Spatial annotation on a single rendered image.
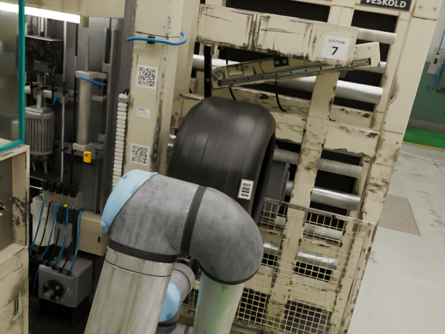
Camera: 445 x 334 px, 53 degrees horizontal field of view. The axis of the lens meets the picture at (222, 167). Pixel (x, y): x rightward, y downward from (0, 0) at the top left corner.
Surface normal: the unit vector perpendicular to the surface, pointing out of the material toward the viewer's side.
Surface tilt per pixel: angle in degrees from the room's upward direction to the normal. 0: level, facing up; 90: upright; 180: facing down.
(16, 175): 90
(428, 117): 90
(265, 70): 90
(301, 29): 90
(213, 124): 37
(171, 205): 52
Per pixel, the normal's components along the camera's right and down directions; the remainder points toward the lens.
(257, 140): 0.62, -0.27
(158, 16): -0.25, 0.29
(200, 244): -0.03, 0.43
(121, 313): 0.02, -0.06
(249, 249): 0.70, 0.18
